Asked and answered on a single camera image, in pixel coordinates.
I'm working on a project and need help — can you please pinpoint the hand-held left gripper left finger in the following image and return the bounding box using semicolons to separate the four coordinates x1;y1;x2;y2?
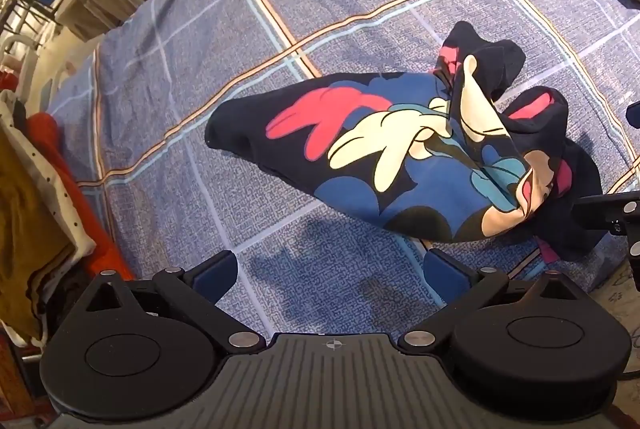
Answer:
84;250;267;354

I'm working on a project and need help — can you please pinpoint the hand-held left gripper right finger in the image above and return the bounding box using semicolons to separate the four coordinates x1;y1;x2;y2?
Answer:
398;248;587;353

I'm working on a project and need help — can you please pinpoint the navy cartoon print shirt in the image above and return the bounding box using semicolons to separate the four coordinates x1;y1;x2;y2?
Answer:
205;21;609;263

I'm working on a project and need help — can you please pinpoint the blue plaid bed sheet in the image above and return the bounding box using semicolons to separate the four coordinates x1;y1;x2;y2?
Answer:
44;0;640;346

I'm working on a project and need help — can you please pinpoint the red cloth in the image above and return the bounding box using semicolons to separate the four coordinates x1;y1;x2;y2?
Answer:
26;113;135;284

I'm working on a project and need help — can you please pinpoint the mustard hanging cloth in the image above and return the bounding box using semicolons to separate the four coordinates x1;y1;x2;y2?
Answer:
0;124;77;342

